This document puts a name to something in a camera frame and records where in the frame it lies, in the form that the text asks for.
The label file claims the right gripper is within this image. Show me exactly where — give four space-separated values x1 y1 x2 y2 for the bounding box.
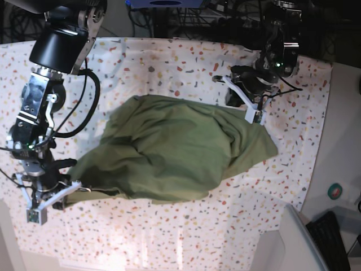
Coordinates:
16 154 77 210

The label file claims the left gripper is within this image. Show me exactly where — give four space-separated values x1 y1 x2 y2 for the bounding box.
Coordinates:
225 65 278 107

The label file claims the green t-shirt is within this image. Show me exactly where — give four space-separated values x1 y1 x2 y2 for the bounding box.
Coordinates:
66 95 278 206

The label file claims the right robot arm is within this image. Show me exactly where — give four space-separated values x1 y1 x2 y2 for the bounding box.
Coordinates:
6 1 107 213

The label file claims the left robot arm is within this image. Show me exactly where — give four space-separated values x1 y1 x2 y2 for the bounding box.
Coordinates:
230 1 304 110

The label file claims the terrazzo patterned tablecloth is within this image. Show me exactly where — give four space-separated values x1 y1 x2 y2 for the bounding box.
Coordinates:
1 38 332 270

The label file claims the black keyboard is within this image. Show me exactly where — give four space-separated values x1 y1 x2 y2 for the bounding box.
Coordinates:
306 211 351 271

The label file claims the white plastic bin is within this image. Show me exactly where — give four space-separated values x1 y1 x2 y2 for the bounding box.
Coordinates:
250 204 328 271

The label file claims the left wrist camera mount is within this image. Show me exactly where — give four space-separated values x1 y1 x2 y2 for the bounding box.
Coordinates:
212 75 279 125

